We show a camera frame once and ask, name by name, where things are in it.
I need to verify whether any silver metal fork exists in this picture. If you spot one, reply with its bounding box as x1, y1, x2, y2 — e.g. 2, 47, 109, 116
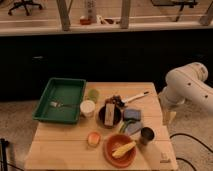
50, 101, 77, 108

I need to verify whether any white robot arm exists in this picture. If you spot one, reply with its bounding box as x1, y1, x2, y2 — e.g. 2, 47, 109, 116
158, 62, 213, 125

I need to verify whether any metal cup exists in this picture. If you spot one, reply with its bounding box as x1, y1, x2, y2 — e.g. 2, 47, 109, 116
140, 127, 155, 145

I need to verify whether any blue sponge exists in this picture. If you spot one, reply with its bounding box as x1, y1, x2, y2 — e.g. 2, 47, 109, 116
123, 108, 141, 121

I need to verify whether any grey cloth piece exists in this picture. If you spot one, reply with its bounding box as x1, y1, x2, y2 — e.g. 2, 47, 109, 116
125, 122, 142, 136

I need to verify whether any green vegetable toy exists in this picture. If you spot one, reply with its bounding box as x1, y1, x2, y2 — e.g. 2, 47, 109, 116
119, 120, 133, 133

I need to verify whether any wooden table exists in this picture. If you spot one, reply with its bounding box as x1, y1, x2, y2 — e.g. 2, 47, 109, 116
25, 82, 178, 171

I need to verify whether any dark grape bunch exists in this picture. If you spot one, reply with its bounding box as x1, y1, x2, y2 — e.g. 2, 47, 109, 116
105, 95, 125, 107

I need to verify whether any orange bowl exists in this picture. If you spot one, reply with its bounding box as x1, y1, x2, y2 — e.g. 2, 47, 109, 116
103, 134, 136, 168

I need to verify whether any white rectangular box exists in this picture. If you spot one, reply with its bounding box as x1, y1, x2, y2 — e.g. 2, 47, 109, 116
104, 103, 115, 126

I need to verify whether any black bowl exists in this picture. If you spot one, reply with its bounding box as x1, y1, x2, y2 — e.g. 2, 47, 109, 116
98, 105, 122, 128

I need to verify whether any white paper cup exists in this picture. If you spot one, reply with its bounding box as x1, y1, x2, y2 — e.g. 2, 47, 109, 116
80, 100, 95, 117

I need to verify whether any green plastic tray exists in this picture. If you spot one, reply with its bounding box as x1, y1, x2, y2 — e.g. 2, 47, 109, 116
33, 78, 86, 124

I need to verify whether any red item on shelf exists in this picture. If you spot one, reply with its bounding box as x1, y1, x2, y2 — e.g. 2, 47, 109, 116
79, 16, 91, 25

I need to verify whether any white bottle on shelf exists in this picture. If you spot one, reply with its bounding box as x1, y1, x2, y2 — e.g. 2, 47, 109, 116
86, 0, 97, 23

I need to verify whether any black stand at left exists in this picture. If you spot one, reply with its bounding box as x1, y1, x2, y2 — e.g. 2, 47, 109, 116
0, 138, 9, 171

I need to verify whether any black office chair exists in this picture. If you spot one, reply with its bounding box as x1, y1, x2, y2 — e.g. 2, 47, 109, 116
8, 0, 43, 16

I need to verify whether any black floor cable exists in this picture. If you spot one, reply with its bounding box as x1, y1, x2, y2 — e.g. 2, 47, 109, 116
169, 132, 213, 171

